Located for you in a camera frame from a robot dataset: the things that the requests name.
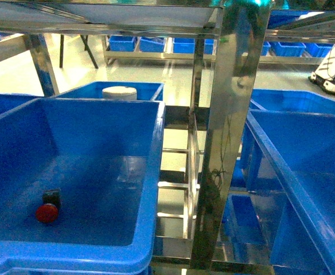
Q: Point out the blue bin behind left bin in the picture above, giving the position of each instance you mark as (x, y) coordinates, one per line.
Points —
(145, 90)

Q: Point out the red emergency stop button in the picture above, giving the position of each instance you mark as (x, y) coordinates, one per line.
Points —
(48, 212)

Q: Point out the white round lid jar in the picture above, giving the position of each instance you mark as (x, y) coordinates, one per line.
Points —
(119, 93)

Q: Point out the steel left shelf rack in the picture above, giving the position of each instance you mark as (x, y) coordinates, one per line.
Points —
(240, 27)

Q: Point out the lower right blue bin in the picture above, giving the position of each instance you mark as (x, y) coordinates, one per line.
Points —
(242, 228)

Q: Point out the upper right blue bin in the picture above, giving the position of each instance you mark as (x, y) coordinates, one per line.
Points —
(289, 162)

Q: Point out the upper left blue bin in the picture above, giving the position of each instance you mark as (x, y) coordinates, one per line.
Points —
(97, 152)

